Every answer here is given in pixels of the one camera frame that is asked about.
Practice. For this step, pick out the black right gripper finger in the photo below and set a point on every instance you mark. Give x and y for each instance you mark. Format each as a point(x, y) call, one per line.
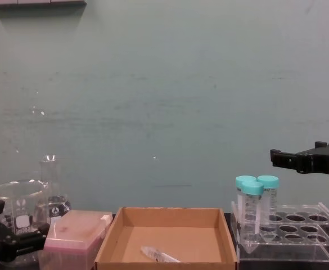
point(283, 160)

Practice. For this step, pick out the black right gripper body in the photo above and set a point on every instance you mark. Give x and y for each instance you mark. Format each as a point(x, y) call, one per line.
point(326, 161)

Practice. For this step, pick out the clear glass beaker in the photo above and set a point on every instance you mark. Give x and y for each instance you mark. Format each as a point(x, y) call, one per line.
point(18, 202)

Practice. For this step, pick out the clear tube with teal cap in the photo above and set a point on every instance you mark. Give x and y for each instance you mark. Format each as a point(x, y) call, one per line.
point(252, 208)
point(241, 182)
point(268, 197)

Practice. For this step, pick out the pink pipette tip box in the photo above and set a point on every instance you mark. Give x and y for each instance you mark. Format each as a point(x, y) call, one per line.
point(74, 233)

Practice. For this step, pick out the clear glass conical flask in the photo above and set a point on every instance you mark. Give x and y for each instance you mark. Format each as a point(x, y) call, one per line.
point(54, 194)

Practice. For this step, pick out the clear acrylic tube rack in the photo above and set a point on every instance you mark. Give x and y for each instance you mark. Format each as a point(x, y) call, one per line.
point(299, 242)

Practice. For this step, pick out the shallow brown cardboard tray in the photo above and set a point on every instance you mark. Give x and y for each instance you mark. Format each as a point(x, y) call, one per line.
point(167, 239)

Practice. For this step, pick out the grey wall fixture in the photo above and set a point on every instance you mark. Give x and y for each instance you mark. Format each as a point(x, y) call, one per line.
point(40, 1)

